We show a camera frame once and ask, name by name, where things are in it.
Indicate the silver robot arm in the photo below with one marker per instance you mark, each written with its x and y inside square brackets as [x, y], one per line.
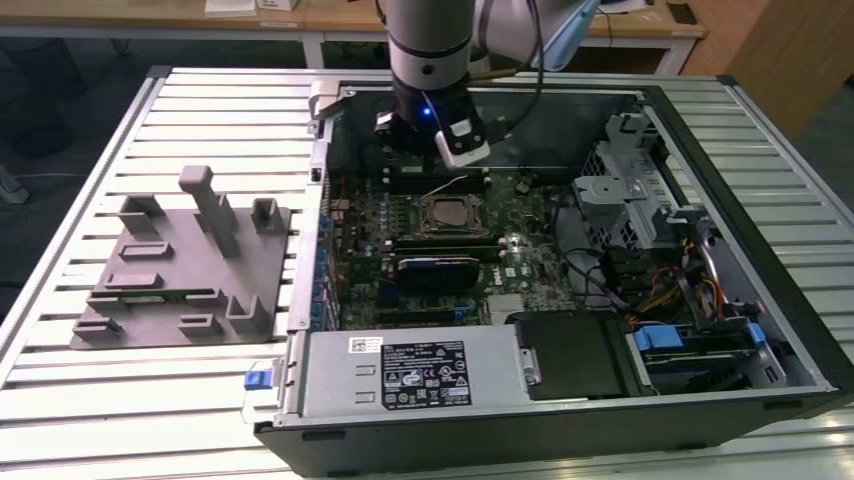
[427, 40]

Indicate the CPU socket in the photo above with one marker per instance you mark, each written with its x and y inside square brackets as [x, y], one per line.
[449, 234]

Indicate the RAM slot with white clips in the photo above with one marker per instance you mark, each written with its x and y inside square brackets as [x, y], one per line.
[447, 246]
[407, 173]
[447, 255]
[407, 182]

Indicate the grey case latch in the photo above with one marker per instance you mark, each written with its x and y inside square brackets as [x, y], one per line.
[323, 92]

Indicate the coin cell battery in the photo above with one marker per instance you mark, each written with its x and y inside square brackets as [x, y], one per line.
[525, 185]

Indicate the black graphics card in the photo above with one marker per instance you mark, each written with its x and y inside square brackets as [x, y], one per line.
[437, 275]

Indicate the metal drive cage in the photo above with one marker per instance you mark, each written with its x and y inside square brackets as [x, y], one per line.
[621, 155]

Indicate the black expansion slot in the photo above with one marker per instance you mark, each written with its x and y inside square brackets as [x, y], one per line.
[417, 316]

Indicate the green motherboard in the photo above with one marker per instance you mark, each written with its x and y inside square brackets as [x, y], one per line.
[537, 292]

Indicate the white paper box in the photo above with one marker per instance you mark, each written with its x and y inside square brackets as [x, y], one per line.
[230, 5]

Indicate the silver chipset heatsink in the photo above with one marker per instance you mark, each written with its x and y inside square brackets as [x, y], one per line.
[509, 307]

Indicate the grey parts rack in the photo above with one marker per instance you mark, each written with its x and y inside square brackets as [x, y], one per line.
[201, 300]

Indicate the wooden desk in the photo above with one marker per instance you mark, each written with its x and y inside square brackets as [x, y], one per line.
[134, 19]

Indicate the black phone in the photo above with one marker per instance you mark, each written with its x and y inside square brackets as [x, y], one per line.
[682, 12]

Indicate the grey power supply unit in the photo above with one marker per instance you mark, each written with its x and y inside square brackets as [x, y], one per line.
[334, 375]

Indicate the green RAM stick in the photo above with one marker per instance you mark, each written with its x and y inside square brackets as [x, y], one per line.
[157, 298]

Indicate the black plastic shroud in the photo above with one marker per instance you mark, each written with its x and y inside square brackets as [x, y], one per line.
[574, 355]

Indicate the blue release latch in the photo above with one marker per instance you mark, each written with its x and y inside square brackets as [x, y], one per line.
[259, 379]

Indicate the blue disk carrier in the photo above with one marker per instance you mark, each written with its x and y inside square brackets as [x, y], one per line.
[657, 339]

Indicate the wooden cabinet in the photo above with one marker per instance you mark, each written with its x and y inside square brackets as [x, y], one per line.
[788, 50]

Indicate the black PC case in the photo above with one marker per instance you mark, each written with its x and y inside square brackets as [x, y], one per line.
[468, 440]

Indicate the blue drive latch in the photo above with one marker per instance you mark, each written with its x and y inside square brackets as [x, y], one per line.
[756, 334]

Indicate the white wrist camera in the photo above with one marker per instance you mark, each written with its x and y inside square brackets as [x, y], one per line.
[386, 125]
[470, 152]

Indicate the silver cage bracket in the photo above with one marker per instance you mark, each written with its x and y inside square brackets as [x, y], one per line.
[604, 192]

